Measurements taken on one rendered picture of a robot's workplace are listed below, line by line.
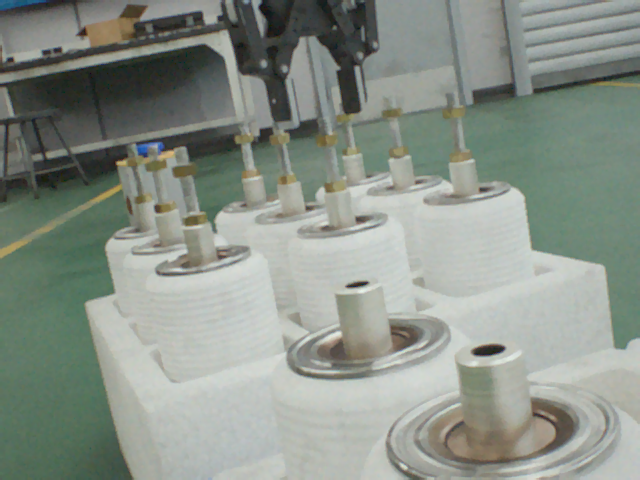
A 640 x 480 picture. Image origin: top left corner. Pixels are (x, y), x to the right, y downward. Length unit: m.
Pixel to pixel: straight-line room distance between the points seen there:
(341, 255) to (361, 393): 0.31
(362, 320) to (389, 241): 0.29
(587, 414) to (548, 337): 0.42
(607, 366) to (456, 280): 0.22
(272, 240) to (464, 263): 0.18
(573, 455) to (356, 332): 0.14
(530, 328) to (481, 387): 0.43
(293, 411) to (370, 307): 0.06
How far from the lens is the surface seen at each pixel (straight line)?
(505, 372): 0.27
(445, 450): 0.28
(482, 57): 5.77
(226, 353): 0.63
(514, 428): 0.28
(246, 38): 0.63
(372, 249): 0.65
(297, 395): 0.36
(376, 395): 0.35
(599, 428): 0.28
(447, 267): 0.71
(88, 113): 5.91
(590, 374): 0.52
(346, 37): 0.68
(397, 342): 0.39
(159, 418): 0.60
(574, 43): 5.84
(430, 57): 5.71
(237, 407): 0.61
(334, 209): 0.68
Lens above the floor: 0.38
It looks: 11 degrees down
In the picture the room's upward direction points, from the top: 11 degrees counter-clockwise
